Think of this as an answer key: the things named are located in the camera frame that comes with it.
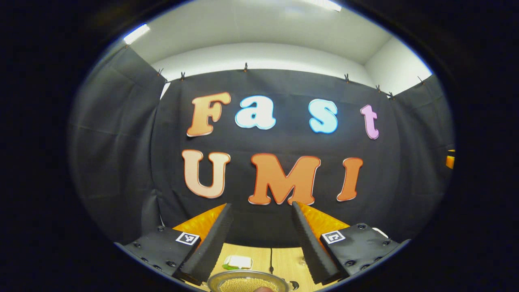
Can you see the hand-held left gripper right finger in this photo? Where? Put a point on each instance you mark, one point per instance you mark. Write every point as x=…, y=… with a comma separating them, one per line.
x=310, y=247

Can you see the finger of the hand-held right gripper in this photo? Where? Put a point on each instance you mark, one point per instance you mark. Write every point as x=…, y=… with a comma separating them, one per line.
x=450, y=159

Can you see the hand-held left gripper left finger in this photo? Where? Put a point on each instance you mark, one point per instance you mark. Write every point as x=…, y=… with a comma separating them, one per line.
x=211, y=247

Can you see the pile of soybeans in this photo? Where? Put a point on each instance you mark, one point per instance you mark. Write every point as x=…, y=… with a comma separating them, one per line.
x=243, y=285

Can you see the sandwich with lettuce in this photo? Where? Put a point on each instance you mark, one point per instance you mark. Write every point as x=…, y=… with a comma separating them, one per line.
x=237, y=262

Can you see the row of black clips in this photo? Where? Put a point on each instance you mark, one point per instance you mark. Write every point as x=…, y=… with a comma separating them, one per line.
x=245, y=67

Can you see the ceiling light panel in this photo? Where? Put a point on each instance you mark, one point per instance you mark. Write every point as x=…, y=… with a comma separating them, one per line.
x=136, y=33
x=324, y=4

